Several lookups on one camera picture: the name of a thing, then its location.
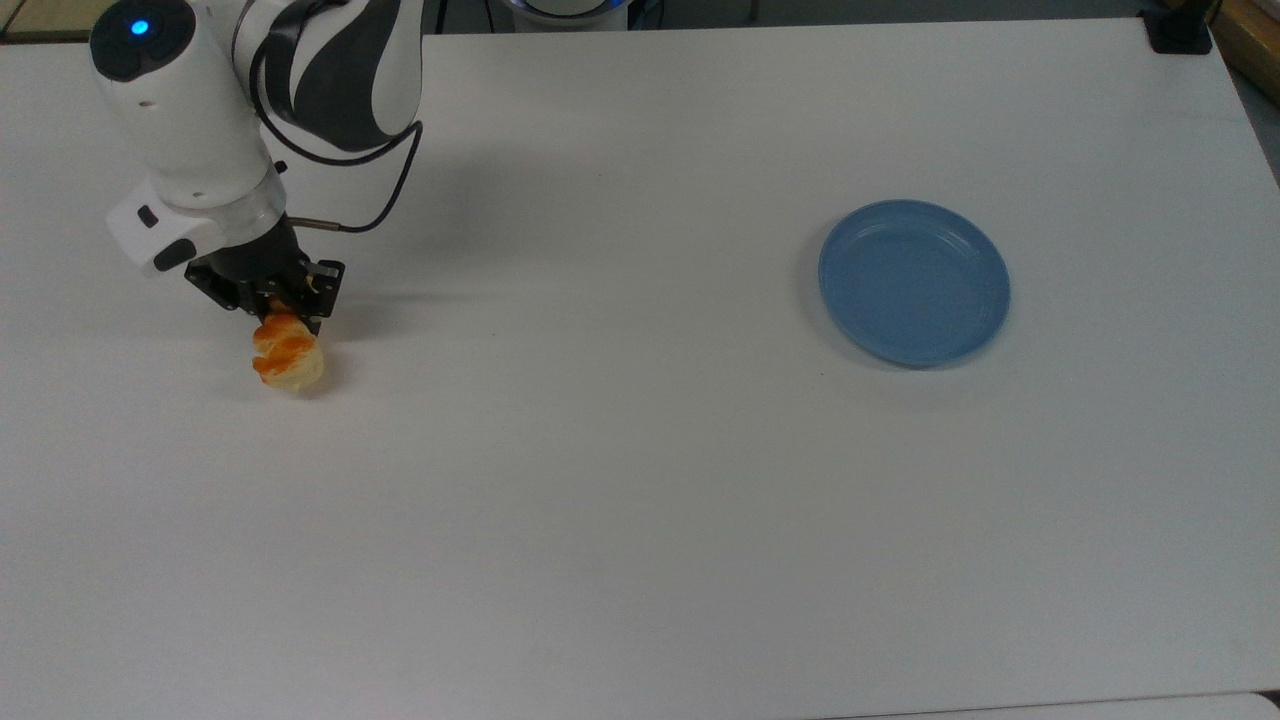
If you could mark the blue plastic plate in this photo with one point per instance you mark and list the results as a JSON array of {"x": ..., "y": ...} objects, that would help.
[{"x": 914, "y": 283}]

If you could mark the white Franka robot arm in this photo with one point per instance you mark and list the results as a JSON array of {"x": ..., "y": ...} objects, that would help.
[{"x": 190, "y": 110}]

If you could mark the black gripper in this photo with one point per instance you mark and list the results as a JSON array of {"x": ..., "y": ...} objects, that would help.
[{"x": 258, "y": 262}]

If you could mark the orange glazed bread roll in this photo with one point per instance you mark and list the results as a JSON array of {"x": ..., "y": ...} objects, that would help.
[{"x": 288, "y": 350}]

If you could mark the light wooden board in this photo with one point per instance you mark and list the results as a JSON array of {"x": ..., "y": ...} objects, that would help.
[{"x": 1255, "y": 45}]

